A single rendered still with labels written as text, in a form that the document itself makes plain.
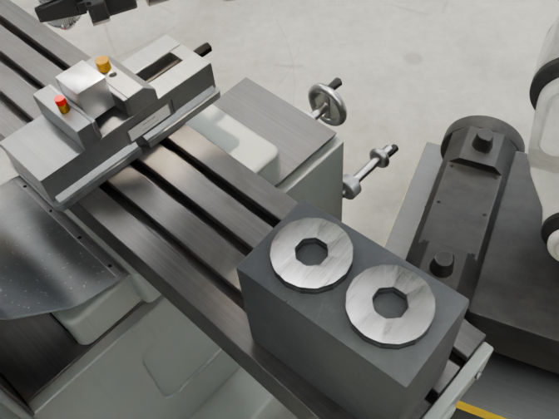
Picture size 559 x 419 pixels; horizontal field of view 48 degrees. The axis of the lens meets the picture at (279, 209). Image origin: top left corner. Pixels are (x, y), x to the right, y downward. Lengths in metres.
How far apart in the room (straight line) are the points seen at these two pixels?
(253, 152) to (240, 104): 0.25
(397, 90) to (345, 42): 0.35
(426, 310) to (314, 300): 0.11
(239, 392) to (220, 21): 1.78
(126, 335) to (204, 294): 0.30
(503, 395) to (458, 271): 0.29
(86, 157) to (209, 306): 0.31
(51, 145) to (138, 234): 0.20
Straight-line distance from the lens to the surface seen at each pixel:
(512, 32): 2.86
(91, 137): 1.00
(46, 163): 1.02
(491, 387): 1.44
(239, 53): 2.71
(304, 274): 0.66
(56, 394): 1.14
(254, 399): 1.61
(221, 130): 1.23
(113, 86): 1.03
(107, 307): 1.08
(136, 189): 1.02
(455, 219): 1.39
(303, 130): 1.33
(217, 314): 0.87
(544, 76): 1.04
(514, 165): 1.55
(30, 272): 1.04
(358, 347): 0.63
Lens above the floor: 1.70
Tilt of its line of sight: 53 degrees down
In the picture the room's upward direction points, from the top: 6 degrees counter-clockwise
